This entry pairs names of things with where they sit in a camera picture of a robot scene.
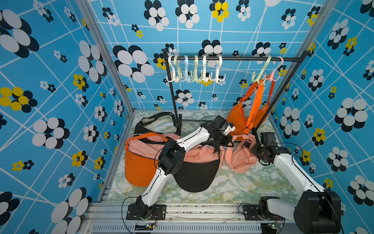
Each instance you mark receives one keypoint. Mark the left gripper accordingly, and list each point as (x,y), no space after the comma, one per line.
(225,143)

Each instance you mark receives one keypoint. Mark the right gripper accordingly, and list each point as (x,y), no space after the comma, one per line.
(253,151)

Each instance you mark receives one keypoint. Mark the orange sling bag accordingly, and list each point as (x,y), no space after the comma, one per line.
(262,111)
(242,123)
(140,171)

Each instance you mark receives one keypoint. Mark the black sling bag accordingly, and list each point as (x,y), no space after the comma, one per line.
(200,167)
(148,124)

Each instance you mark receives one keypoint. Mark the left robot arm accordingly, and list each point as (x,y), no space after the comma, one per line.
(172,155)

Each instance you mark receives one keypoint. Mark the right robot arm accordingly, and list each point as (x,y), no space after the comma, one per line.
(317,211)

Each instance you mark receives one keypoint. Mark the white hook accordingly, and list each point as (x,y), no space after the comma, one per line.
(217,78)
(205,76)
(171,71)

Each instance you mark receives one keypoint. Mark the light blue hook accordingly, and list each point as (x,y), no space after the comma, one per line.
(186,76)

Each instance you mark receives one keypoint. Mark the pink hook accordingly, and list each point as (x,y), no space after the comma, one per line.
(276,70)

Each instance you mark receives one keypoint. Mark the black clothes rack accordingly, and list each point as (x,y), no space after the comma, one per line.
(228,91)

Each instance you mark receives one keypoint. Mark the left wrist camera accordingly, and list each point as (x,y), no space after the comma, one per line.
(230,128)

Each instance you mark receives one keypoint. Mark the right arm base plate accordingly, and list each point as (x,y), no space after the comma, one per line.
(252,212)

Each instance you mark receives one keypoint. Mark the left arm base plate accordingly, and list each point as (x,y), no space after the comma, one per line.
(156,212)

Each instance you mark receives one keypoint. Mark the aluminium frame rail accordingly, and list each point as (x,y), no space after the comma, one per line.
(185,218)

